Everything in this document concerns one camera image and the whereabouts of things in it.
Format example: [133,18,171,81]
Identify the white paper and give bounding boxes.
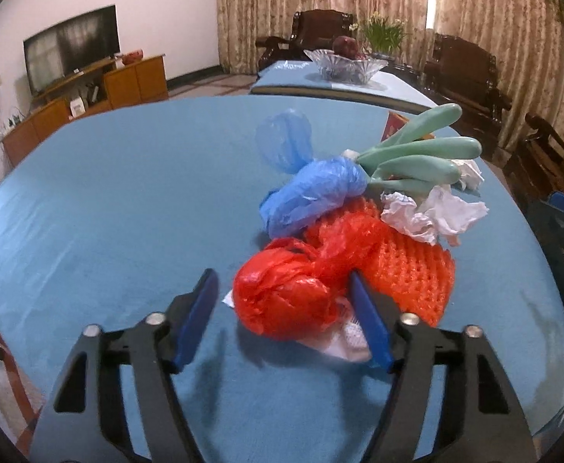
[371,155,489,246]

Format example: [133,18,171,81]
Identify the orange foam fruit net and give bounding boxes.
[303,196,455,327]

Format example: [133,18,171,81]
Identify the green rubber glove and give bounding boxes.
[354,103,483,196]

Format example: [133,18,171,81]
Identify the red envelope packet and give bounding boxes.
[381,111,436,145]

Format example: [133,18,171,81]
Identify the red plastic bag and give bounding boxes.
[231,220,390,342]

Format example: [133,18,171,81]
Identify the blue plastic bag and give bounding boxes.
[255,109,369,239]

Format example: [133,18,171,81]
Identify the dark wooden sofa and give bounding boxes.
[502,113,564,210]

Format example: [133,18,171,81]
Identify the beige patterned curtains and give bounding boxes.
[217,0,564,149]

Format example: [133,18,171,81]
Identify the right dark wooden armchair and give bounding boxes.
[423,34,512,144]

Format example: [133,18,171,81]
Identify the dark wooden armchair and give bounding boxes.
[256,10,356,71]
[423,34,512,144]

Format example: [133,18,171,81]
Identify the blue cloth coffee table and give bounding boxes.
[249,61,436,114]

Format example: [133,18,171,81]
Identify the glass fruit bowl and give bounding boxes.
[304,49,389,85]

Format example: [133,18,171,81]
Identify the green potted plant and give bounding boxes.
[350,13,406,56]

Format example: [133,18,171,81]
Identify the red apples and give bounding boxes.
[332,35,365,61]

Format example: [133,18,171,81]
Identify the left dark wooden armchair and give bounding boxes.
[256,10,356,71]

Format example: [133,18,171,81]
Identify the wooden tv cabinet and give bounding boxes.
[0,56,169,166]

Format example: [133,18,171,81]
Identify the red ornament on cabinet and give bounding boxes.
[116,49,144,66]

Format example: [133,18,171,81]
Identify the flat screen television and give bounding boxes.
[24,5,120,95]

